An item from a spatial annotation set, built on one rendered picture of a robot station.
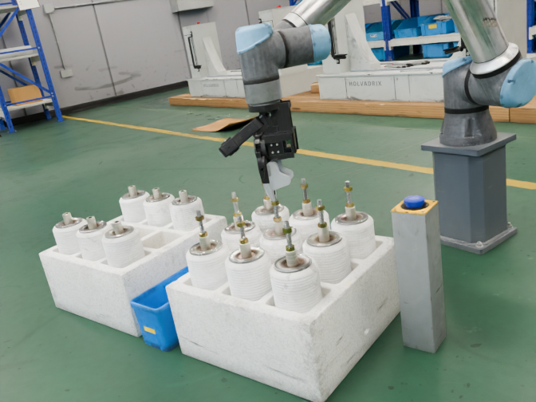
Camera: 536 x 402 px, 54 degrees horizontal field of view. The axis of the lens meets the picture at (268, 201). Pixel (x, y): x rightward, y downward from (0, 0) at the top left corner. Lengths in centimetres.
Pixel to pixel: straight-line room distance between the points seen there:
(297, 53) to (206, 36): 473
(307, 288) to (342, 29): 318
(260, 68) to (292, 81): 358
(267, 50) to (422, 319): 62
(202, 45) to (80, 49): 228
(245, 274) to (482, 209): 76
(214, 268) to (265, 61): 45
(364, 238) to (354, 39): 295
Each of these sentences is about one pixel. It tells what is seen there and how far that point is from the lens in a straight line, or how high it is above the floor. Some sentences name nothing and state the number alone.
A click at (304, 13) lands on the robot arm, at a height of 70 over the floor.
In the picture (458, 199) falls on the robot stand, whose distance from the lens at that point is 157.
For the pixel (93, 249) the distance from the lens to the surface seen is 148.
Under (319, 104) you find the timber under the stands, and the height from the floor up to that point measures 6.
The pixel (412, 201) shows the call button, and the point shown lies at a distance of 105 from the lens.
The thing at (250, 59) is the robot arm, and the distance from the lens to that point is 106.
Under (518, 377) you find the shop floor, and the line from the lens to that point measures 114.
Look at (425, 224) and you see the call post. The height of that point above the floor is 29.
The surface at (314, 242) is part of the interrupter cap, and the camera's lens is 110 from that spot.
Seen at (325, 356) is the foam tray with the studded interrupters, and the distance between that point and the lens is 104.
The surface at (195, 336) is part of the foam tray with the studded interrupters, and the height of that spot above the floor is 7.
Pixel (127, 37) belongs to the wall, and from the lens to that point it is 780.
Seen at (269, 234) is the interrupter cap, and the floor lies 25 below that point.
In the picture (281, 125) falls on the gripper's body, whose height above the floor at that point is 50.
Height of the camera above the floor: 70
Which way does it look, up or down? 18 degrees down
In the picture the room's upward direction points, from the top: 10 degrees counter-clockwise
